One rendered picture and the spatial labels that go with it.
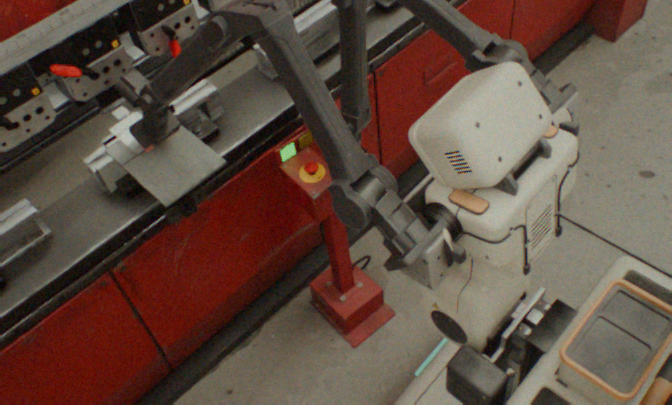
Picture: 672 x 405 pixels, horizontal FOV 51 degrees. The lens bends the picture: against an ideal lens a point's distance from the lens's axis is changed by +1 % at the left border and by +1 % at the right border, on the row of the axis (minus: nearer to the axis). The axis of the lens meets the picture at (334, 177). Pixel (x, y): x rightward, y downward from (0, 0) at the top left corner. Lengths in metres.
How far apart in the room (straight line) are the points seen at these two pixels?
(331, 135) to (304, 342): 1.42
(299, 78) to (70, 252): 0.87
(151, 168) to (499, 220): 0.87
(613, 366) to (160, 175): 1.07
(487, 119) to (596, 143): 1.90
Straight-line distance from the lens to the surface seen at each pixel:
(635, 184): 2.98
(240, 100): 2.03
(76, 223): 1.88
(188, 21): 1.77
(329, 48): 2.09
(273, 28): 1.16
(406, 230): 1.22
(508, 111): 1.25
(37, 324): 1.90
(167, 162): 1.74
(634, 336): 1.54
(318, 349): 2.51
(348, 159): 1.22
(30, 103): 1.64
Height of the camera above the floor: 2.23
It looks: 50 degrees down
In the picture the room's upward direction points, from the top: 9 degrees counter-clockwise
